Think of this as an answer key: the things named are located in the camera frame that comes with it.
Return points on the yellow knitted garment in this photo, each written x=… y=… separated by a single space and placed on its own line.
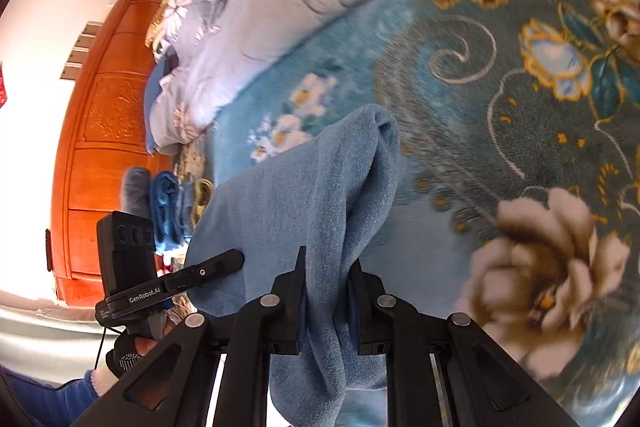
x=202 y=194

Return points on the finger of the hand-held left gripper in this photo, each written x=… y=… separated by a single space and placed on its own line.
x=215 y=264

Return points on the wooden headboard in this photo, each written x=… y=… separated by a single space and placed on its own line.
x=100 y=132

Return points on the blue sweater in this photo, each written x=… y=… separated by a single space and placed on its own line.
x=300 y=187

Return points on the blue pillow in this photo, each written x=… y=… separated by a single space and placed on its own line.
x=157 y=82

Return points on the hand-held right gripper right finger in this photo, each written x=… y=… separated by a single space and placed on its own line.
x=367 y=317

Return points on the person's left hand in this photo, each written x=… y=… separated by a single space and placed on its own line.
x=125 y=359

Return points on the teal floral plush blanket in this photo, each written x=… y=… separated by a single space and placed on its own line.
x=450 y=132

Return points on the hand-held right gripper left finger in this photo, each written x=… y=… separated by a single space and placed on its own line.
x=300 y=302

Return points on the golden floral pillow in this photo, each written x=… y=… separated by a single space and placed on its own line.
x=156 y=29

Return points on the folded blue knitted garment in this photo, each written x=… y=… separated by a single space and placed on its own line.
x=167 y=212

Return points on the person's left forearm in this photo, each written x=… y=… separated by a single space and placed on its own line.
x=55 y=399

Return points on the folded grey garment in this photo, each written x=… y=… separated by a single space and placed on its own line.
x=136 y=192

